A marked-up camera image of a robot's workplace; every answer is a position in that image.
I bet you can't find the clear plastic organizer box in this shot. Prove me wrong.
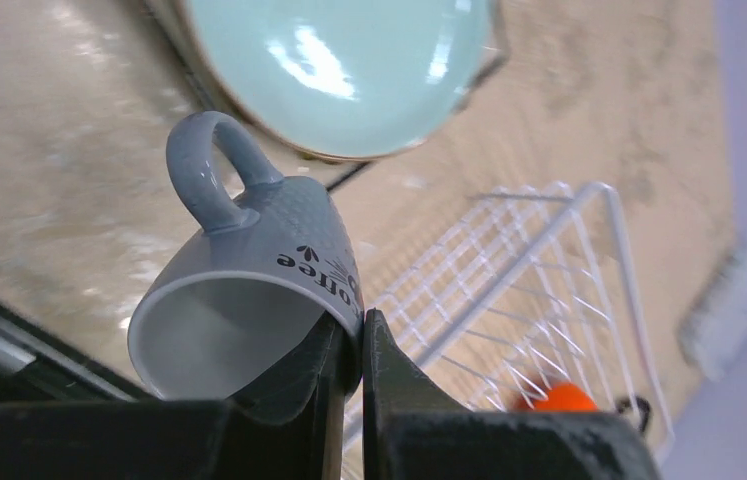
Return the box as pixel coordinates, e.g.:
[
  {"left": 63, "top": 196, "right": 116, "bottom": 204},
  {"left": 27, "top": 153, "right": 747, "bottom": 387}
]
[{"left": 677, "top": 244, "right": 747, "bottom": 382}]

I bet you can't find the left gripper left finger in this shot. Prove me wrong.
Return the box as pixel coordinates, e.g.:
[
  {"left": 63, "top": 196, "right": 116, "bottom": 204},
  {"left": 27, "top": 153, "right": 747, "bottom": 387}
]
[{"left": 0, "top": 316, "right": 347, "bottom": 479}]

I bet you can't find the grey coffee mug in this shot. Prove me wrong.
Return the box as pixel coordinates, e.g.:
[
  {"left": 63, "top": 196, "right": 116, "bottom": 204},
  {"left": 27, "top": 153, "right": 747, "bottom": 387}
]
[{"left": 127, "top": 111, "right": 365, "bottom": 400}]

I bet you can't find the white wire dish rack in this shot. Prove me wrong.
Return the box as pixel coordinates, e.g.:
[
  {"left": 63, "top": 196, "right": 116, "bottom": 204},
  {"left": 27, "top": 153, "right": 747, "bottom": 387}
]
[{"left": 373, "top": 182, "right": 675, "bottom": 461}]

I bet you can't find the orange bowl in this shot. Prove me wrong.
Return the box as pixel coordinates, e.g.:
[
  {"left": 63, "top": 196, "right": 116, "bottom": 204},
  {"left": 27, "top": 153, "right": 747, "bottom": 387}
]
[{"left": 511, "top": 382, "right": 599, "bottom": 412}]

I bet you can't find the light green round plate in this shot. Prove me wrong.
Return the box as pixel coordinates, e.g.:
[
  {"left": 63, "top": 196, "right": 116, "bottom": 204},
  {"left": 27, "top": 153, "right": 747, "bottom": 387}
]
[{"left": 180, "top": 0, "right": 497, "bottom": 164}]

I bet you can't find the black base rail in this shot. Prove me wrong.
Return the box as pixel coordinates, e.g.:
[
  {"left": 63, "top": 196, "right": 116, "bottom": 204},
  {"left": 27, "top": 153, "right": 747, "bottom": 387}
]
[{"left": 0, "top": 303, "right": 153, "bottom": 404}]

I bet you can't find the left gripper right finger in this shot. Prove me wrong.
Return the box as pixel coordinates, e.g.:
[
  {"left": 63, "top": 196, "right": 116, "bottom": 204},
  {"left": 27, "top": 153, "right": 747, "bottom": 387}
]
[{"left": 361, "top": 309, "right": 661, "bottom": 480}]

